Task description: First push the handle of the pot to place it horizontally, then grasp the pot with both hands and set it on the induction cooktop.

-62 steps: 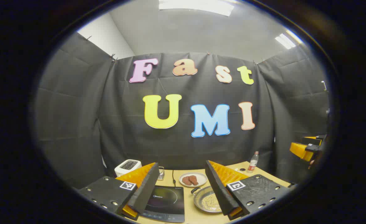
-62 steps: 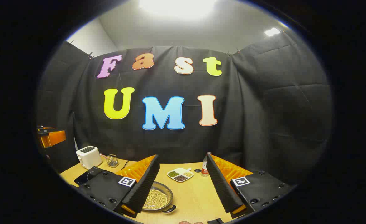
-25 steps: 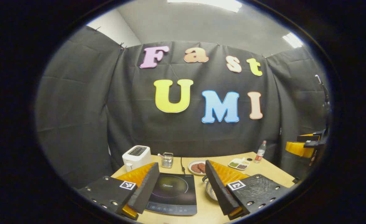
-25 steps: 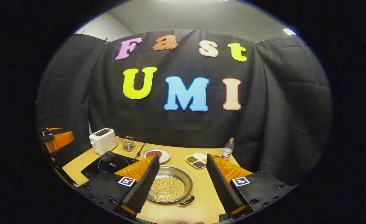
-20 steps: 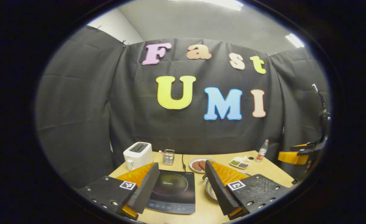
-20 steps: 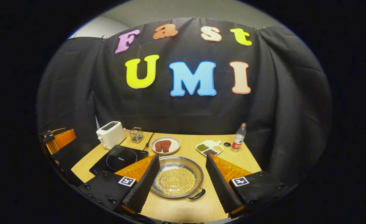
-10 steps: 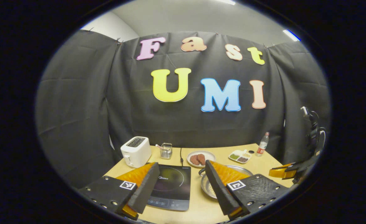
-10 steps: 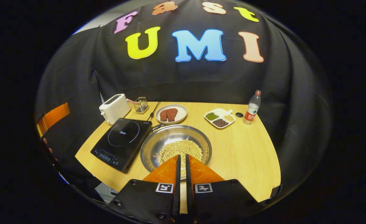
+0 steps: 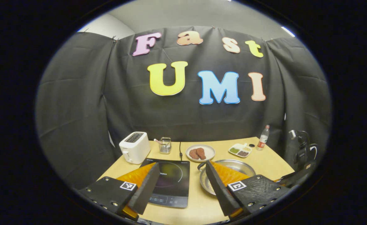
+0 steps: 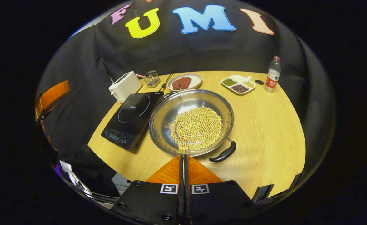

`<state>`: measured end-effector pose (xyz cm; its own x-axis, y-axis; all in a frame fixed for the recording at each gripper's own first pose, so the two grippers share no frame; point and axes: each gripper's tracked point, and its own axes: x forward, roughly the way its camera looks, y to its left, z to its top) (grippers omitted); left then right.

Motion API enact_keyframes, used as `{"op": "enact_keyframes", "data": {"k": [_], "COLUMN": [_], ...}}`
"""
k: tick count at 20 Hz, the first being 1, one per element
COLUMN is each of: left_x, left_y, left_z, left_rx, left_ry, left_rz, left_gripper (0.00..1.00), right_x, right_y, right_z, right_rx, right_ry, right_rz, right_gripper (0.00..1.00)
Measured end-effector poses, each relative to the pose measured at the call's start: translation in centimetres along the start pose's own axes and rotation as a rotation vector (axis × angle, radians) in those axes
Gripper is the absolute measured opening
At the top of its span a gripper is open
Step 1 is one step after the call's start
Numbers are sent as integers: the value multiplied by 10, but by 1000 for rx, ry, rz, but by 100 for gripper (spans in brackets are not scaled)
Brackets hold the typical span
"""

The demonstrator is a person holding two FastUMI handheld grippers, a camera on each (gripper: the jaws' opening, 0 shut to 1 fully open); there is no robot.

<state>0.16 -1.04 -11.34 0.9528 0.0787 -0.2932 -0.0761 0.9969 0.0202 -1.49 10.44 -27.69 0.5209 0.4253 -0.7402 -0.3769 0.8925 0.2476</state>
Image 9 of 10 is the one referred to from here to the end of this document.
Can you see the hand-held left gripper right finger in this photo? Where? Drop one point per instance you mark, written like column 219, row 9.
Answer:
column 217, row 190

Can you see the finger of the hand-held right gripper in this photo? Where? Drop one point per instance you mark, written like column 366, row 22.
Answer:
column 297, row 178

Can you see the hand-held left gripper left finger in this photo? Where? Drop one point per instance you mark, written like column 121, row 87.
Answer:
column 147, row 190

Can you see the black induction cooktop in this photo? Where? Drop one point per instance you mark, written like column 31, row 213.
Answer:
column 174, row 175

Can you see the brown steak piece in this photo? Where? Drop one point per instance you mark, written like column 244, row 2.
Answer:
column 201, row 153
column 193, row 154

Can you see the white round plate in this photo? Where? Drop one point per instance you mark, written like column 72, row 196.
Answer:
column 208, row 150

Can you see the white toaster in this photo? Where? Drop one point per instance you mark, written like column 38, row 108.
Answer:
column 136, row 150

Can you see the clear plastic water bottle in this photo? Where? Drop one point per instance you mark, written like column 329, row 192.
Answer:
column 262, row 140

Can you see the white divided bean dish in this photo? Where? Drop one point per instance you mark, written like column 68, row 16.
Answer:
column 239, row 150

